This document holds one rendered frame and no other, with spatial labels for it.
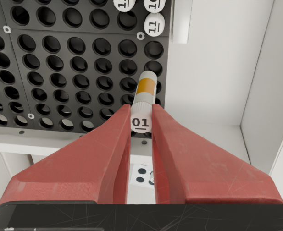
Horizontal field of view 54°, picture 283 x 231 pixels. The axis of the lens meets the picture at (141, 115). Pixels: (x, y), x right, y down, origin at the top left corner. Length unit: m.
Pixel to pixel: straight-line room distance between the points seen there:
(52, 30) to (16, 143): 0.13
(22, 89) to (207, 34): 0.16
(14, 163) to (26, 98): 0.28
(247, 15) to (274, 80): 0.06
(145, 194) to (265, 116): 0.32
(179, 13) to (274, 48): 0.08
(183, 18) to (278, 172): 0.14
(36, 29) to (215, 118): 0.19
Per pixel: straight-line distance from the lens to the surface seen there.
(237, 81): 0.28
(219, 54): 0.27
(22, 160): 0.53
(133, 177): 0.43
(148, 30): 0.18
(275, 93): 0.23
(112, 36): 0.19
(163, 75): 0.20
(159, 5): 0.17
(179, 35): 0.24
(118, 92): 0.21
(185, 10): 0.24
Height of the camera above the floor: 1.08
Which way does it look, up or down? 54 degrees down
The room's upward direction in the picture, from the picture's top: 169 degrees counter-clockwise
